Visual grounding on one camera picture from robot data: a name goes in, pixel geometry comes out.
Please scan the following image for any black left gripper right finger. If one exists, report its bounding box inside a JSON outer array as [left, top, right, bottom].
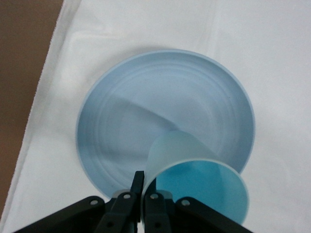
[[143, 178, 255, 233]]

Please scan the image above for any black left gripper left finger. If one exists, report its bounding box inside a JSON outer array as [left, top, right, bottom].
[[16, 171, 145, 233]]

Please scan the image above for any small blue cup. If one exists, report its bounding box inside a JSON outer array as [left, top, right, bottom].
[[142, 130, 250, 223]]

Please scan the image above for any light blue plate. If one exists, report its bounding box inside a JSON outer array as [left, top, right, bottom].
[[76, 49, 257, 199]]

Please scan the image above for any white cloth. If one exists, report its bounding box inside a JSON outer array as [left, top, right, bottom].
[[0, 0, 311, 233]]

